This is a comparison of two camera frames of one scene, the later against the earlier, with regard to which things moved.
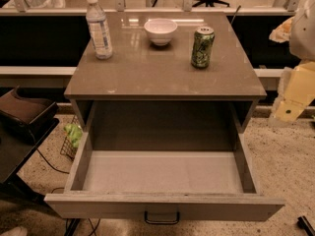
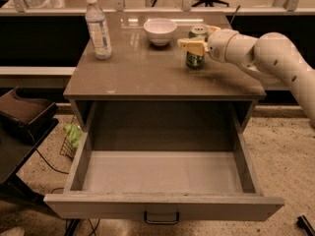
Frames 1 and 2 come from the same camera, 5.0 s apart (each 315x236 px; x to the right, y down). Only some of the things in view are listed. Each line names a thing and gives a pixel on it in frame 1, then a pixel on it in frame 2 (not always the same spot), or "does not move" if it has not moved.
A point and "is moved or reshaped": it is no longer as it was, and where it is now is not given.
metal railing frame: (294, 9) does not move
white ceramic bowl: (160, 29) does not move
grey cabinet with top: (176, 81) does not move
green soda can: (202, 47) is moved or reshaped
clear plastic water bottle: (98, 29) does not move
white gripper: (303, 36) → (218, 45)
